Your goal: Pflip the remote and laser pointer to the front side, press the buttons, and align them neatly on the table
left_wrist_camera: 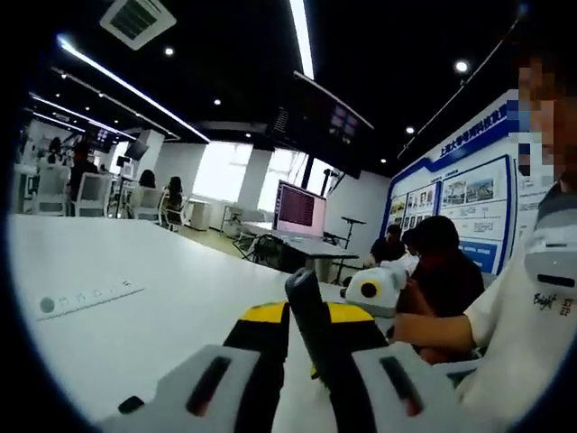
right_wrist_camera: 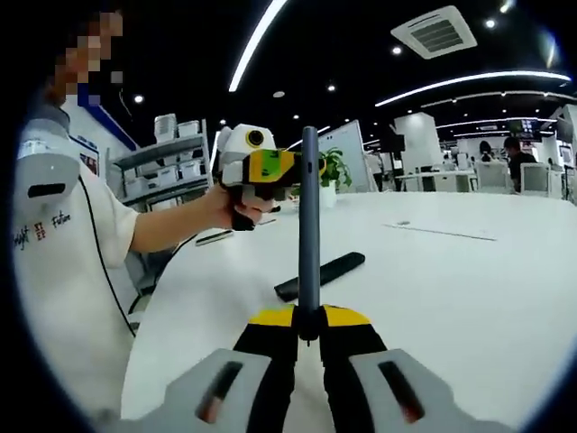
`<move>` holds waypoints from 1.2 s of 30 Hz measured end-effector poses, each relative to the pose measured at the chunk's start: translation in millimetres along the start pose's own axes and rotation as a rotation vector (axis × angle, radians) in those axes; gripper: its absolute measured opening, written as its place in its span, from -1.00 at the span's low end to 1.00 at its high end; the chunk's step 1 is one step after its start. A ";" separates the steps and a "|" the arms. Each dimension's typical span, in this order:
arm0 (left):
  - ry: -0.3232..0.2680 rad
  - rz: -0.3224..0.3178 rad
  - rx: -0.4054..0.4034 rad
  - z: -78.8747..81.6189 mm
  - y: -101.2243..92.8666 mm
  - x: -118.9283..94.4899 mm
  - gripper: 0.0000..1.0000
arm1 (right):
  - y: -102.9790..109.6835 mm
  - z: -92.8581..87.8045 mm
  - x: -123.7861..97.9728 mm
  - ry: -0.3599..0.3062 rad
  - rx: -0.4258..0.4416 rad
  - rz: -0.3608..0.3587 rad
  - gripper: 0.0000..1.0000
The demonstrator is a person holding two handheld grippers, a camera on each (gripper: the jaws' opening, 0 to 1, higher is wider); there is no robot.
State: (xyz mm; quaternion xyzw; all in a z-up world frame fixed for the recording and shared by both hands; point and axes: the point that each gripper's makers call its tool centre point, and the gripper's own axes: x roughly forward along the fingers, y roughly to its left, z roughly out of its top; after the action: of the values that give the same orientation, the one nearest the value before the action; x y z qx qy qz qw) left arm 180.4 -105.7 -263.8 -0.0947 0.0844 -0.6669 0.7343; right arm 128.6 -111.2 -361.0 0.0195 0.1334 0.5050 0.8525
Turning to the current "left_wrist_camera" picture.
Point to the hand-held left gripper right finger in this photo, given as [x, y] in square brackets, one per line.
[428, 397]

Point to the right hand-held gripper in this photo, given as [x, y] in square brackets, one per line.
[383, 293]

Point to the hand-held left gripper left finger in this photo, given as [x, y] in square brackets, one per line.
[180, 392]

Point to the grey laser pointer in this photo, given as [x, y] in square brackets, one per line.
[306, 306]

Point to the person's right hand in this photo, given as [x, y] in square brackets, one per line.
[408, 331]

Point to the black tripod stand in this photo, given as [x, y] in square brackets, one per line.
[353, 220]

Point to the grey computer desk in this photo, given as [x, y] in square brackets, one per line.
[315, 250]

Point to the computer monitor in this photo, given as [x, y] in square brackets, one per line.
[299, 207]

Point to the white table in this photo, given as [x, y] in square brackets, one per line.
[135, 252]

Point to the white chest-worn device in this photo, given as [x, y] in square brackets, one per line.
[554, 252]

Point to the hanging display screen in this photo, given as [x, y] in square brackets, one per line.
[324, 113]

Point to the white office chair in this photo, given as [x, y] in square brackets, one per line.
[94, 194]
[52, 189]
[146, 203]

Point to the curved ceiling light strip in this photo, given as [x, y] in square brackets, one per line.
[130, 88]
[303, 36]

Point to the ceiling air conditioner vent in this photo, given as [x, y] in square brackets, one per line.
[137, 20]

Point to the blue framed wall poster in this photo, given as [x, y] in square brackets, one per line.
[473, 203]

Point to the wall-mounted black monitor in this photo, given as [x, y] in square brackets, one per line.
[136, 150]

